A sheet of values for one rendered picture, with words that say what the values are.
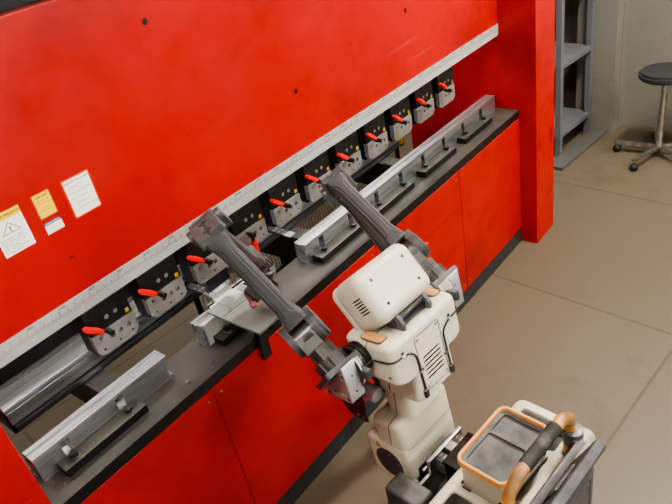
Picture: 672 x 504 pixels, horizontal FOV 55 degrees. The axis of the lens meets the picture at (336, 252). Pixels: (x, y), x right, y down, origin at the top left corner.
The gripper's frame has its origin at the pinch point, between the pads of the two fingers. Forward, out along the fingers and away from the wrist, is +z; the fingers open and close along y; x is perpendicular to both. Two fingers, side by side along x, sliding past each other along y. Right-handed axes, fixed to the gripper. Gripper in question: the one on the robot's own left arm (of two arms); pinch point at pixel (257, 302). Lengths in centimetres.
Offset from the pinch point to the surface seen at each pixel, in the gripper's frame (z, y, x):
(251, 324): 0.7, 7.7, 4.7
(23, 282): -31, 61, -33
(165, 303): -3.8, 25.3, -17.9
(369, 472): 82, -22, 62
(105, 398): 14, 54, -11
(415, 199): 14, -105, 2
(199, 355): 21.0, 19.3, -5.8
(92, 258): -27, 42, -31
